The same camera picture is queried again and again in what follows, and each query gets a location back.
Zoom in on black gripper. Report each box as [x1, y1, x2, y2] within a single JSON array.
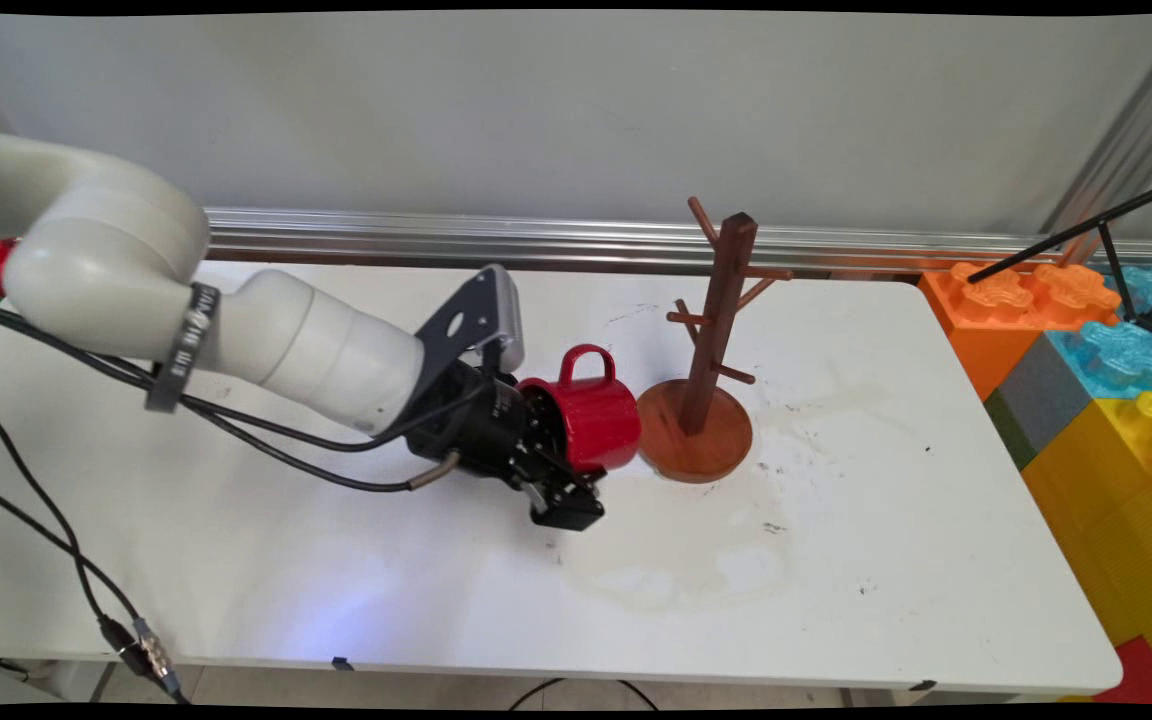
[[404, 360, 606, 532]]

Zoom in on red enamel mug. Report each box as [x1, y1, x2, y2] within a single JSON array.
[[516, 345, 642, 474]]

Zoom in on brown wooden mug tree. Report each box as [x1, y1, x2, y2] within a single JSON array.
[[634, 197, 795, 484]]

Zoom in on orange giant building block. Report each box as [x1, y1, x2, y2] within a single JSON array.
[[918, 262, 1122, 401]]

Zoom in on grey giant building block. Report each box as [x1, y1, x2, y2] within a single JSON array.
[[984, 335, 1097, 471]]

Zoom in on yellow giant building block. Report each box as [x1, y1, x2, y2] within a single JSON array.
[[1021, 390, 1152, 701]]

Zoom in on black tripod stand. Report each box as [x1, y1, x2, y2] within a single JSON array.
[[966, 175, 1152, 341]]

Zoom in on translucent blue building block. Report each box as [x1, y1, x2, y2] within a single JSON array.
[[1044, 320, 1152, 401], [1101, 265, 1152, 336]]

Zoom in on red giant building block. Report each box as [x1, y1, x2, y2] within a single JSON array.
[[1096, 635, 1152, 706]]

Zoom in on black cable with metal plug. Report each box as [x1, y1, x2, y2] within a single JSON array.
[[0, 300, 462, 701]]

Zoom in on black cable under table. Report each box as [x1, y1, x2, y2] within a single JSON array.
[[508, 678, 659, 711]]

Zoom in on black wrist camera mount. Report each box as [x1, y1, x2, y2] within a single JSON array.
[[414, 265, 525, 376]]

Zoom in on horizontal aluminium frame rail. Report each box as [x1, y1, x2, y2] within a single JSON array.
[[201, 205, 1152, 276]]

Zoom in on grey printed velcro strap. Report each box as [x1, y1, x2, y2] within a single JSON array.
[[144, 283, 222, 414]]

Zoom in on black camera cable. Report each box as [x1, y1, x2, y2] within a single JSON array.
[[0, 300, 497, 701]]

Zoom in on slanted aluminium frame post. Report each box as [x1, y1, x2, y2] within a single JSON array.
[[1041, 15, 1152, 241]]

